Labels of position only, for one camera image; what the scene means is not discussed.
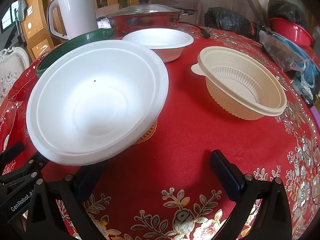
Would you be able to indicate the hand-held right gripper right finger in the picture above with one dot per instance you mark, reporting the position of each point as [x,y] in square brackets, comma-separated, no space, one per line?
[232,180]

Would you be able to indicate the steel pot with glass lid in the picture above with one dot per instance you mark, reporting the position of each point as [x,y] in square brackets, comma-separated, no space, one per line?
[142,21]

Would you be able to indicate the dark framed window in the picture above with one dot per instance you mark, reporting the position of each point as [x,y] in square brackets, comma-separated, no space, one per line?
[7,17]

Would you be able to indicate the dark green bowl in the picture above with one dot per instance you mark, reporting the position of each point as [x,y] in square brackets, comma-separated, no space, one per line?
[75,46]

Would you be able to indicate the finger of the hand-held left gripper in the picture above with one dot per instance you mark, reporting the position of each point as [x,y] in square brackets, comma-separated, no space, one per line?
[12,152]
[28,168]

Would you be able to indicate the red glossy plastic object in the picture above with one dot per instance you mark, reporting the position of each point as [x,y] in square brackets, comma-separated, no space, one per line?
[7,122]

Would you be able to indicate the white plate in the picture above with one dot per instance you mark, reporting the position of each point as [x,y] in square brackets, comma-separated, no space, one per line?
[160,40]
[100,100]

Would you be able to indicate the clear plastic bag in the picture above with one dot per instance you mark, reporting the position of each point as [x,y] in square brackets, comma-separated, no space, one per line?
[277,50]

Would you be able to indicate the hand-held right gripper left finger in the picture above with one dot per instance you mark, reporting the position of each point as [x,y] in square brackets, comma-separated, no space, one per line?
[85,183]

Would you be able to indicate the red plastic basin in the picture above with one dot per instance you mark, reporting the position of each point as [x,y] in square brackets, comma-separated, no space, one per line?
[295,33]

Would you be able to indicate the black plastic bag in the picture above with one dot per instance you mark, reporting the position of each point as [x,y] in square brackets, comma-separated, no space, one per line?
[282,7]
[225,20]

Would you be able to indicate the white carved chair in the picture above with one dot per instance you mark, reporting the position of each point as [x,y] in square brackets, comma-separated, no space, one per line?
[12,67]

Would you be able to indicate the white electric kettle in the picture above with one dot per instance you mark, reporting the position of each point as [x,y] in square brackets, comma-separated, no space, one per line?
[75,12]

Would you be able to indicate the red floral tablecloth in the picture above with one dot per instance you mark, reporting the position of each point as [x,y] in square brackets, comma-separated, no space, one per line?
[180,135]

